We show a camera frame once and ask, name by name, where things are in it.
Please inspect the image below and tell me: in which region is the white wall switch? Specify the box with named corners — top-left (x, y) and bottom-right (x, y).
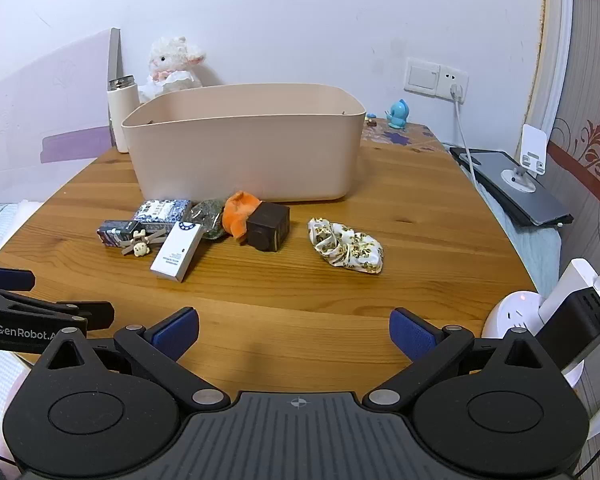
top-left (404, 57), bottom-right (441, 96)

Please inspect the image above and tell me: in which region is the white bedding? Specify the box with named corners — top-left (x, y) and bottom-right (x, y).
top-left (0, 201), bottom-right (43, 273)

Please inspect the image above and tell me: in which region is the lilac bed headboard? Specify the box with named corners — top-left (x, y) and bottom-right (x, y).
top-left (0, 28), bottom-right (122, 202)

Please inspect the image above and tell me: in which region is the white thermos bottle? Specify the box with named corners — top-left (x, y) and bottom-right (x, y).
top-left (106, 75), bottom-right (140, 154)

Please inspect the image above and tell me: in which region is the floral fabric scrunchie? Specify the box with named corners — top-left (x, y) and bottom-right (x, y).
top-left (307, 217), bottom-right (383, 276)

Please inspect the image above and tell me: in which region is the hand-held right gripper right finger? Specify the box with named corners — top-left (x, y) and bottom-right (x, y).
top-left (362, 308), bottom-right (566, 413)

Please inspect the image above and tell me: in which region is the bear hair clip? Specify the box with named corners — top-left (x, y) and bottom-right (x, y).
top-left (121, 229), bottom-right (167, 259)

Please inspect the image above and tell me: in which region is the black power adapter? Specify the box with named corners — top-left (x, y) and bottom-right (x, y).
top-left (536, 287), bottom-right (600, 372)

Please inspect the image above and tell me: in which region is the grey tablet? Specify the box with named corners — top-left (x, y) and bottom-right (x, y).
top-left (450, 146), bottom-right (574, 227)

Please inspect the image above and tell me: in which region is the light blue cloth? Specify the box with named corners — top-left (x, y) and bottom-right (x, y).
top-left (460, 165), bottom-right (564, 297)

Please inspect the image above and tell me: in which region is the dark brown cube box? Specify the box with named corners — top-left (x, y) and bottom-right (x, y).
top-left (238, 202), bottom-right (291, 253)

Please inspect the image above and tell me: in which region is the white phone stand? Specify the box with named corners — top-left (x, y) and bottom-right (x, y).
top-left (501, 124), bottom-right (551, 194)

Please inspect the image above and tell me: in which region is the purple flower patterned mat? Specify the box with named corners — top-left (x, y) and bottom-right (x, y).
top-left (361, 117), bottom-right (438, 152)

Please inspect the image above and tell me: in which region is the white power cable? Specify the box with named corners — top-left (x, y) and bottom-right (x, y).
top-left (452, 101), bottom-right (482, 187)

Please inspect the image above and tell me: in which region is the white wall socket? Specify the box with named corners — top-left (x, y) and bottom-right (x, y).
top-left (436, 64), bottom-right (470, 103)

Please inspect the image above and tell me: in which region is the pink plastic storage bin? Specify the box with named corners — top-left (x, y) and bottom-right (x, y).
top-left (121, 83), bottom-right (367, 202)

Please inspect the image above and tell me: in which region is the small dark blue box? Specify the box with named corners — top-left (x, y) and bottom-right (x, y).
top-left (96, 220), bottom-right (142, 250)

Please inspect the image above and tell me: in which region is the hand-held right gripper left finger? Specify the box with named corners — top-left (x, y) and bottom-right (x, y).
top-left (30, 306), bottom-right (231, 411)

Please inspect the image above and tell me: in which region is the green glittery pouch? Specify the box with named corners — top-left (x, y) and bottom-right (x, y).
top-left (182, 199), bottom-right (227, 240)

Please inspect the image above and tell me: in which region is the blue cartoon figurine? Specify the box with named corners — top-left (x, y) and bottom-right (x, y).
top-left (386, 100), bottom-right (411, 131)

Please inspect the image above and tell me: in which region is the white round power strip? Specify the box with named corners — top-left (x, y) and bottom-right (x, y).
top-left (481, 290), bottom-right (586, 391)

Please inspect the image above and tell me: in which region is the orange cloth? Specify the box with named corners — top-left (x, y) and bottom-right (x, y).
top-left (222, 191), bottom-right (264, 240)

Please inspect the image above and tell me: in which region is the blue white patterned box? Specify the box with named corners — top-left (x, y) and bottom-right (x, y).
top-left (132, 199), bottom-right (192, 227)

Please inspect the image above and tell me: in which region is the white plush sheep toy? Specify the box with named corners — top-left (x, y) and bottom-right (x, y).
top-left (139, 36), bottom-right (207, 103)

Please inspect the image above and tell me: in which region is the white rectangular box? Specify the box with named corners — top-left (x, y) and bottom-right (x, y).
top-left (150, 221), bottom-right (204, 283)

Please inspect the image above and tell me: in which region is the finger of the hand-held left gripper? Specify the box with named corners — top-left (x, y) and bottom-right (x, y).
top-left (0, 264), bottom-right (36, 292)
top-left (55, 301), bottom-right (115, 332)

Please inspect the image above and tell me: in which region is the white door frame trim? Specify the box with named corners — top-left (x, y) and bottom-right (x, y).
top-left (534, 0), bottom-right (577, 161)

